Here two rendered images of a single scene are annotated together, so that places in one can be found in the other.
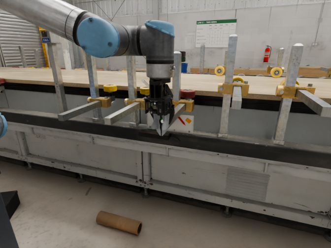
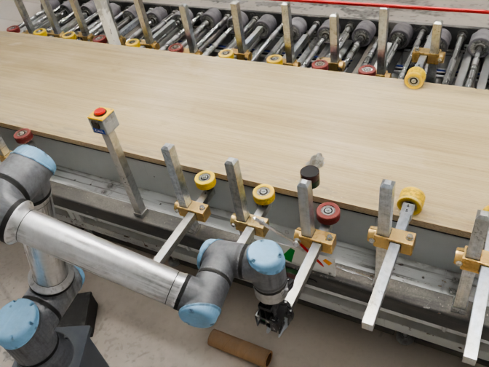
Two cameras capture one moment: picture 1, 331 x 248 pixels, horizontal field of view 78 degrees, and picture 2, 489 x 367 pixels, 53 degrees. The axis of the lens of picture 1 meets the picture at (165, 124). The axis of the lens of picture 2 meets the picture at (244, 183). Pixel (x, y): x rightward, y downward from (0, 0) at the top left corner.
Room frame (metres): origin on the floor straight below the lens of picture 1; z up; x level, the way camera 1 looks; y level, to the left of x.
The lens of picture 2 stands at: (-0.07, -0.17, 2.14)
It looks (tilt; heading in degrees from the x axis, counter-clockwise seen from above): 42 degrees down; 15
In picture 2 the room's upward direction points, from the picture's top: 11 degrees counter-clockwise
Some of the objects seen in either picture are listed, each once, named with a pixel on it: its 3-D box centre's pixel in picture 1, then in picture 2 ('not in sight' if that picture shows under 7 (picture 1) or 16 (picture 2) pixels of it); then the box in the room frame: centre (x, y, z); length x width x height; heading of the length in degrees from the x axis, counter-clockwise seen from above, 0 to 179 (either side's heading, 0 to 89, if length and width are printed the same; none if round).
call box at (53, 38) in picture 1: (50, 37); (103, 121); (1.27, 0.66, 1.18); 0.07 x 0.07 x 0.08; 71
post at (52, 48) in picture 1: (58, 81); (125, 174); (1.27, 0.67, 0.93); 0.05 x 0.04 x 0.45; 71
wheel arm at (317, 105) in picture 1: (303, 94); (484, 280); (0.80, -0.55, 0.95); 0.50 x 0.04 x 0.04; 161
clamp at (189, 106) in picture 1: (180, 104); (315, 238); (1.03, -0.08, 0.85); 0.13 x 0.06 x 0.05; 71
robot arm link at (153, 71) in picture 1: (160, 71); (271, 287); (0.69, 0.01, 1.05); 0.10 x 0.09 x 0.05; 71
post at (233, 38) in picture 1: (227, 89); (383, 239); (0.95, -0.29, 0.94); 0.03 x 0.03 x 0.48; 71
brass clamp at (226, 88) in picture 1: (233, 88); (391, 239); (0.94, -0.31, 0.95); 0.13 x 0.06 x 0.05; 71
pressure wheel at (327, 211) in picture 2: (187, 99); (328, 220); (1.10, -0.12, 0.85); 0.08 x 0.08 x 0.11
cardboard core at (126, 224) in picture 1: (118, 222); (239, 348); (1.04, 0.31, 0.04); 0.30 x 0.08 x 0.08; 71
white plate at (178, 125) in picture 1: (169, 122); (299, 258); (1.02, -0.02, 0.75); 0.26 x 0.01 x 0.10; 71
